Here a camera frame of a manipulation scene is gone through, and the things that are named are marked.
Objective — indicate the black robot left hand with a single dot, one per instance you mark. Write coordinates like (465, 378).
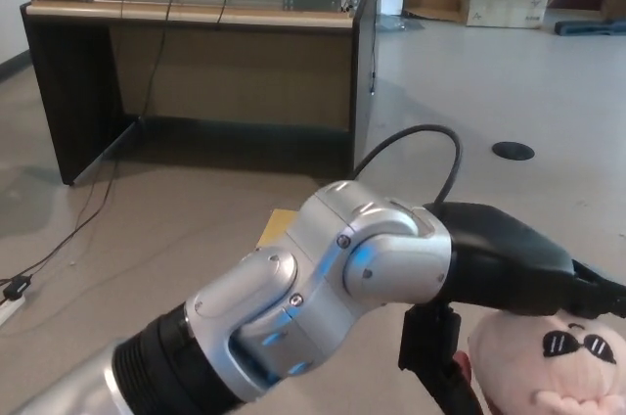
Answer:
(504, 258)

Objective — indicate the person's bare hand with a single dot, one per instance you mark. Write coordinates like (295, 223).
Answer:
(462, 366)

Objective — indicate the pink plush dumpling with sunglasses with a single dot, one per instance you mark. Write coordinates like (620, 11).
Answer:
(552, 361)

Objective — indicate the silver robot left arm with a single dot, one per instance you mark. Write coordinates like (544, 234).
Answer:
(303, 297)

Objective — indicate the round black floor cover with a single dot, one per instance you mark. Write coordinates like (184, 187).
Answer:
(512, 151)

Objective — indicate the yellow paper sheet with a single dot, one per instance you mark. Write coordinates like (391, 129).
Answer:
(276, 226)

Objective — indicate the blue foam pad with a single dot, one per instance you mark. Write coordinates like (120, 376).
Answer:
(587, 28)

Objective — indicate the small brown cardboard box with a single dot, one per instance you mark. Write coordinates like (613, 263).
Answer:
(614, 3)

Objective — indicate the dark wooden desk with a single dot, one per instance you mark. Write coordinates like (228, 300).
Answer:
(235, 67)

